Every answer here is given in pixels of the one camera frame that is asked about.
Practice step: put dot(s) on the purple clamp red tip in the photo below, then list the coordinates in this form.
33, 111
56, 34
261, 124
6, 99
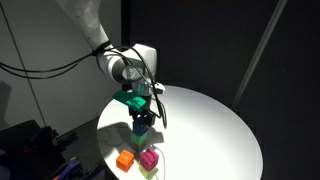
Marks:
28, 141

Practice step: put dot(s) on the blue block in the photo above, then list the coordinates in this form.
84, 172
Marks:
140, 129

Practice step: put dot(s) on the magenta block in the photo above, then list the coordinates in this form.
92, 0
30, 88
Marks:
149, 159

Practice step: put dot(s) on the white round table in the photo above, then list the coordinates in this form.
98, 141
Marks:
204, 140

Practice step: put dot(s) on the purple clamp orange tip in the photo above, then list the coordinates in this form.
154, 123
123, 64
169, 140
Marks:
67, 170

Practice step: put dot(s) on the green block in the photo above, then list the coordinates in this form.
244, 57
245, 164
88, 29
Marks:
138, 139

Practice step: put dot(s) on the yellow-green block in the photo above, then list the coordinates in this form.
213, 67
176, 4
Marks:
148, 174

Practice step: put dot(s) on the orange block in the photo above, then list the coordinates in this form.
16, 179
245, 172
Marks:
125, 160

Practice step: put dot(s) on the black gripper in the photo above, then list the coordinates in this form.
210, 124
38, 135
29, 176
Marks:
145, 117

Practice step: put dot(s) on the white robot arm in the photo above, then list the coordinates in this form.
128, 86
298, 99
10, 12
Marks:
136, 66

